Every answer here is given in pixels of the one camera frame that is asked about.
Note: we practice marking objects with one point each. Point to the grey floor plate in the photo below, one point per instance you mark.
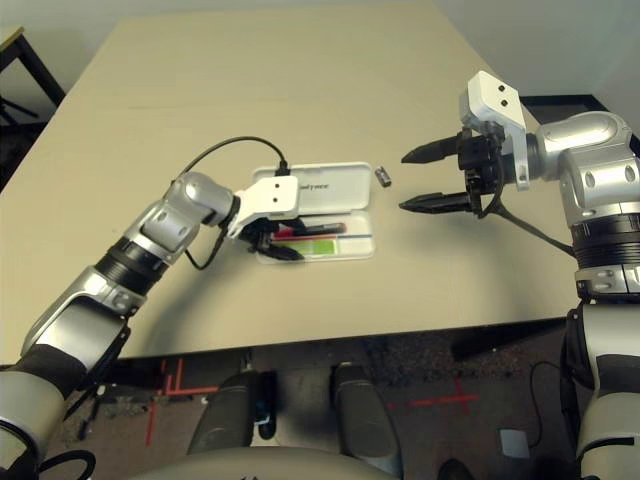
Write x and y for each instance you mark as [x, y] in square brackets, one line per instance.
[515, 443]

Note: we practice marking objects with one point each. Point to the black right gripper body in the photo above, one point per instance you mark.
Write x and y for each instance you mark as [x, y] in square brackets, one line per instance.
[480, 160]

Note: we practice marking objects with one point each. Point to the red floor tape lines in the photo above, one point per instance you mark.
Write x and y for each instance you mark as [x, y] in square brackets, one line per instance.
[172, 385]

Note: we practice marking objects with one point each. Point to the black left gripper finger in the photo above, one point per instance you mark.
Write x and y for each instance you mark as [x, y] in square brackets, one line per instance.
[301, 227]
[285, 252]

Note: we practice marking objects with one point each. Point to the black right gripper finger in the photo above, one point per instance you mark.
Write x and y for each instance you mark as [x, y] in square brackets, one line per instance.
[437, 149]
[440, 202]

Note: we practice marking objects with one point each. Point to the red floor tape cross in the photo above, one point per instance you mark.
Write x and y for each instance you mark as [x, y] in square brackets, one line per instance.
[462, 399]

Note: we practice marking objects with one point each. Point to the grey robot leg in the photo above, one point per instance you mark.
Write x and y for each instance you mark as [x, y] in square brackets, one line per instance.
[362, 415]
[225, 415]

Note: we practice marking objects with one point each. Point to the red black whiteboard marker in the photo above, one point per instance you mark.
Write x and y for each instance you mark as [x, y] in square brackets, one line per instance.
[327, 228]

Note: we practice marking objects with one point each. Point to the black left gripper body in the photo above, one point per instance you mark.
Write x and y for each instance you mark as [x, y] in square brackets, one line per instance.
[260, 235]

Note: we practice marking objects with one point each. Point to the grey robot left leg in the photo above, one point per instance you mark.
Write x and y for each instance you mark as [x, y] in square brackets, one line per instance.
[225, 415]

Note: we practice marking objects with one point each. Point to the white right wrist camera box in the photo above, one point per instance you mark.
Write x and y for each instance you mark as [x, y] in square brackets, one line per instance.
[492, 92]

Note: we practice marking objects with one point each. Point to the grey robot right leg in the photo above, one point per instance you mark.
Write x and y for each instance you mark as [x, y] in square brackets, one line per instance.
[362, 415]

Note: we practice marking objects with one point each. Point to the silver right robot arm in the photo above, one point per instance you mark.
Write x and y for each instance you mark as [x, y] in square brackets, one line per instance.
[585, 140]

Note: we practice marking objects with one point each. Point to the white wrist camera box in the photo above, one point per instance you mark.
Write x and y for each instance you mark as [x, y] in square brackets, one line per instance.
[275, 192]
[492, 92]

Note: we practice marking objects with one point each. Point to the black framed side table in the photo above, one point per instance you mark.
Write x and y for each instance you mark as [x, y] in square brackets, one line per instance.
[42, 70]

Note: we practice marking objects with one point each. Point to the grey robot torso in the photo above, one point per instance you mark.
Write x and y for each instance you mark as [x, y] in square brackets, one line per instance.
[260, 465]

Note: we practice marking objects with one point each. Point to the white plastic pencil case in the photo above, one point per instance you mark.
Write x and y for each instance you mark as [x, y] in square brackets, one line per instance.
[340, 190]

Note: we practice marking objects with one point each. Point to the black tripod stand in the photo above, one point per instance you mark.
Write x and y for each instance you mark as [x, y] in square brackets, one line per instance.
[15, 107]

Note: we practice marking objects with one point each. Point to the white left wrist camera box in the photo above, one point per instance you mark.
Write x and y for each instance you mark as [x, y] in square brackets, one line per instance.
[275, 192]

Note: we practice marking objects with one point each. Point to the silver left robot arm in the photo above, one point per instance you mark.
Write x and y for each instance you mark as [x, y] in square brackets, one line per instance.
[165, 225]

